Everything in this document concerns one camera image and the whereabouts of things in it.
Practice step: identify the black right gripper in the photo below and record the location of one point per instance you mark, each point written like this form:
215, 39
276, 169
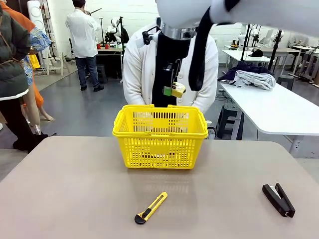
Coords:
174, 48

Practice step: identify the yellow tape measure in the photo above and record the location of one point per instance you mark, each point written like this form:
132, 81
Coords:
179, 90

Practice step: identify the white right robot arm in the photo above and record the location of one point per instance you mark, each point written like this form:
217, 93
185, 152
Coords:
179, 12

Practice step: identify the person in white cardigan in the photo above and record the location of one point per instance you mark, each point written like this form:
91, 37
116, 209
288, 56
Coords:
139, 74

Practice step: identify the yellow plastic shopping basket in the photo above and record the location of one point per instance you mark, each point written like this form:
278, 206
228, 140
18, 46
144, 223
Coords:
159, 149

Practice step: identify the person white shirt blue jeans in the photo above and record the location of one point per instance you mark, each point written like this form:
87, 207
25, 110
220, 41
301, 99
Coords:
82, 32

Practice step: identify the seated person grey sweater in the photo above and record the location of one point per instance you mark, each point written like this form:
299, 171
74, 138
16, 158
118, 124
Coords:
297, 41

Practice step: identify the person in orange blue clothes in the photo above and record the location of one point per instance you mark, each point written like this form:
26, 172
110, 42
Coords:
40, 39

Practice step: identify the person in dark green jacket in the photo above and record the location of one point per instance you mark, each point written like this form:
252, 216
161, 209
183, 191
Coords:
12, 62

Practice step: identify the white background table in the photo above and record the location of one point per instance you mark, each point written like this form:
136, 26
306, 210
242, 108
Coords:
239, 55

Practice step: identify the dark grey plastic stool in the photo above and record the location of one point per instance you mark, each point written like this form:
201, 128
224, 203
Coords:
229, 117

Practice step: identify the dark navy crumpled garment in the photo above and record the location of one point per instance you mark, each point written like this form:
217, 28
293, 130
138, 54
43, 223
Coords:
245, 67

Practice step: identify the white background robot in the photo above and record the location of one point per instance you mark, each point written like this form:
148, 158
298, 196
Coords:
115, 30

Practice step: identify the black stand with boom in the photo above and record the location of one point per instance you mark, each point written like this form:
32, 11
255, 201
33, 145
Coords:
245, 42

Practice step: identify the black cap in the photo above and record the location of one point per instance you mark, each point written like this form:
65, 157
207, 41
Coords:
256, 53

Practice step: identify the grey white crumpled garment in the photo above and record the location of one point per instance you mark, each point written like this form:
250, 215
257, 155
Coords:
259, 79

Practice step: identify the black tripod stand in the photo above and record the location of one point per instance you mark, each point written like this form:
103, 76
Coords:
276, 49

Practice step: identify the large white table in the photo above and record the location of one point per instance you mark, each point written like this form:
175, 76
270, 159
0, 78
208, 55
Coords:
274, 112

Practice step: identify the small grey stool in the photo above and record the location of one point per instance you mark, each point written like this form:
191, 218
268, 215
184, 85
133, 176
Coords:
285, 79

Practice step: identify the white step stool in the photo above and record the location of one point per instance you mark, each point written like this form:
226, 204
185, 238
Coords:
61, 62

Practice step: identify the yellow black utility knife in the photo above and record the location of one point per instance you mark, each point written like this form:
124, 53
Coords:
152, 206

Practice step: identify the white tower appliance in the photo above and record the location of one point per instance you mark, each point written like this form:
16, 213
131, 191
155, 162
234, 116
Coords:
37, 20

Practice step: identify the black stapler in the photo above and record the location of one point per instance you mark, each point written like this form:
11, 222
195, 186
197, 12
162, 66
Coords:
274, 199

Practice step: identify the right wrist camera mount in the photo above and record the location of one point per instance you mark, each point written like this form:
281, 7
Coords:
147, 36

